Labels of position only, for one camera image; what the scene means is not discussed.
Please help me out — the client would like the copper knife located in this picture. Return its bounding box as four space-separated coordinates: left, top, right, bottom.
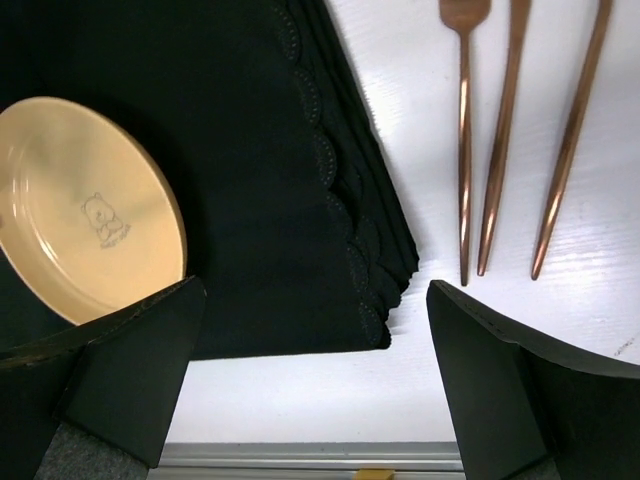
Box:
477 0 532 276

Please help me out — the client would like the beige plate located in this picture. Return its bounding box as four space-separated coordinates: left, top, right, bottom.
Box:
1 97 187 325

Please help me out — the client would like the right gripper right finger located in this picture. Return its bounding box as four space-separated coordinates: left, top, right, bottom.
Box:
426 280 639 479

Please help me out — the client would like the aluminium table frame rail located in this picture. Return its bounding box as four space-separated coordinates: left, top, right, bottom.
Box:
149 442 465 479

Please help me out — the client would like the copper spoon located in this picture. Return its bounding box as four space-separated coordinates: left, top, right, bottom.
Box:
530 0 614 280

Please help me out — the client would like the copper fork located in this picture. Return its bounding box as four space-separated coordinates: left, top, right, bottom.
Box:
439 0 491 286

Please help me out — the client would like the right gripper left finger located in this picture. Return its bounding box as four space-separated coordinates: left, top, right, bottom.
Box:
1 277 206 479

